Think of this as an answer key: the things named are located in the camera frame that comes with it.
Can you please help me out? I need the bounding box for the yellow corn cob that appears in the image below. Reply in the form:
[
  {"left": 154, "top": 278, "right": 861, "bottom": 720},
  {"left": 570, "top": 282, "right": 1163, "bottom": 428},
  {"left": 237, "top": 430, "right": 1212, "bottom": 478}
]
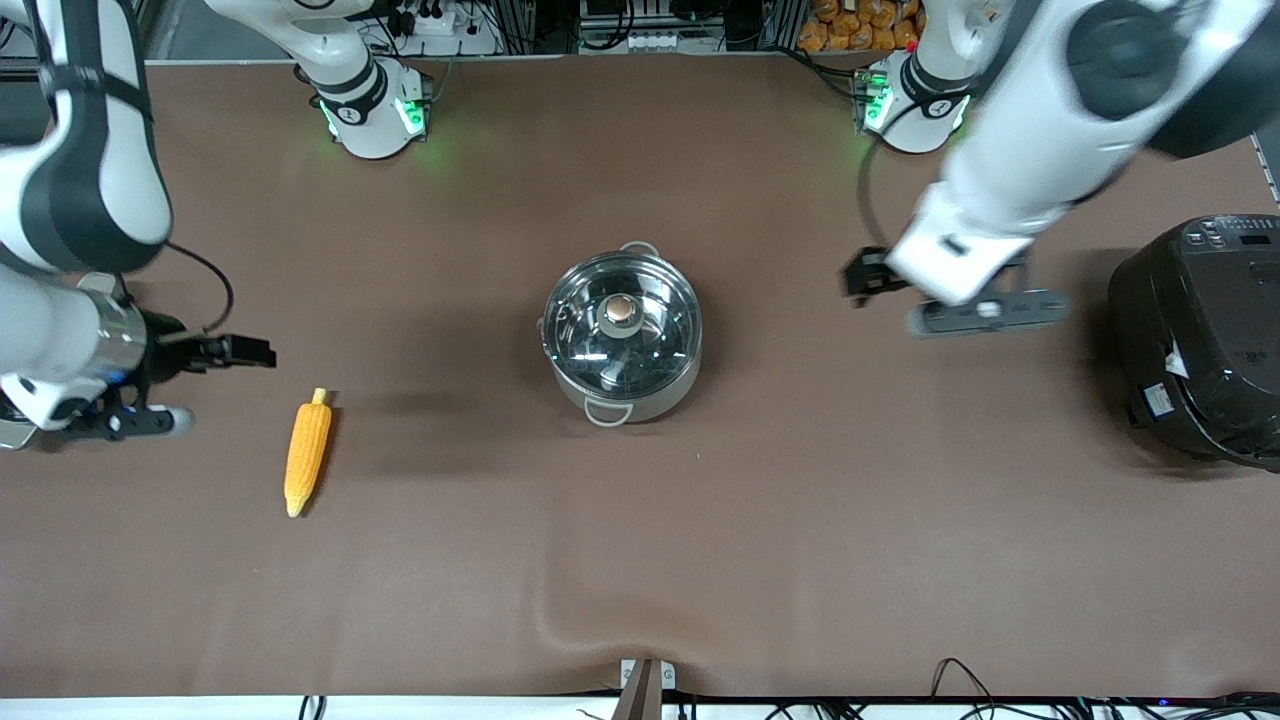
[{"left": 283, "top": 388, "right": 334, "bottom": 519}]

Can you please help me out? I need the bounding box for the glass pot lid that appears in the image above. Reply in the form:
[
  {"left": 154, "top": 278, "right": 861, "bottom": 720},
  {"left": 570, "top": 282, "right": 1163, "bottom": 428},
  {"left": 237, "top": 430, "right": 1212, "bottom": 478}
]
[{"left": 543, "top": 252, "right": 701, "bottom": 396}]

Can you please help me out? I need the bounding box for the stainless steel pot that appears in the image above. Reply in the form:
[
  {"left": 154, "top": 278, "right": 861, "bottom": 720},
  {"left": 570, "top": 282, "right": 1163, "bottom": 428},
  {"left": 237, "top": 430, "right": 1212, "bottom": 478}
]
[{"left": 538, "top": 240, "right": 703, "bottom": 428}]

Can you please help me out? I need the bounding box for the bag of orange items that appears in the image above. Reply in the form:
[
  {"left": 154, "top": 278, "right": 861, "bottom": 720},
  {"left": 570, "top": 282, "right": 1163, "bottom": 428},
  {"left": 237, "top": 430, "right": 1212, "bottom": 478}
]
[{"left": 798, "top": 0, "right": 923, "bottom": 53}]

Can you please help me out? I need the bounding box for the brown table cloth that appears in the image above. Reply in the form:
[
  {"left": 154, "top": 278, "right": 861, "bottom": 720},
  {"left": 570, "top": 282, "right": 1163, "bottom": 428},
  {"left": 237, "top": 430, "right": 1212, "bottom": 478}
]
[{"left": 0, "top": 50, "right": 1280, "bottom": 701}]

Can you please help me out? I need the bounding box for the black rice cooker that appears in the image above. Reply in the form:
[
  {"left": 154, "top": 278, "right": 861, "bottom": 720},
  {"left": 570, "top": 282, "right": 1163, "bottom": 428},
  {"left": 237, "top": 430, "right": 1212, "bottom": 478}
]
[{"left": 1108, "top": 213, "right": 1280, "bottom": 473}]

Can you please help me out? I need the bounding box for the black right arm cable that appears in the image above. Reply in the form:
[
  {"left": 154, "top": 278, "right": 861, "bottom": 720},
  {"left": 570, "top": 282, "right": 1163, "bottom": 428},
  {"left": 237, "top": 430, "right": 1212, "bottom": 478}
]
[{"left": 165, "top": 240, "right": 236, "bottom": 336}]

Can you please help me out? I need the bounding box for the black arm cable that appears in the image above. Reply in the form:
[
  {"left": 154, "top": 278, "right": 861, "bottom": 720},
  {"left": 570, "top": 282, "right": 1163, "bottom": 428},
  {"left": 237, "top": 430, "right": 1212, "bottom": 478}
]
[
  {"left": 857, "top": 100, "right": 941, "bottom": 251},
  {"left": 165, "top": 240, "right": 236, "bottom": 336}
]

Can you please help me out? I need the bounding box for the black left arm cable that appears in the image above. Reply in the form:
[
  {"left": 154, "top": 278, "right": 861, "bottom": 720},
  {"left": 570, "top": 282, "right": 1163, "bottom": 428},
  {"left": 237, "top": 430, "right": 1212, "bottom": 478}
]
[{"left": 857, "top": 100, "right": 941, "bottom": 251}]

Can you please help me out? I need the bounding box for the aluminium profile rail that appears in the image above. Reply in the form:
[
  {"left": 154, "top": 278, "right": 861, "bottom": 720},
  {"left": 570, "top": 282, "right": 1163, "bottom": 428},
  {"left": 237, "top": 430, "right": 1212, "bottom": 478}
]
[{"left": 1254, "top": 130, "right": 1280, "bottom": 206}]

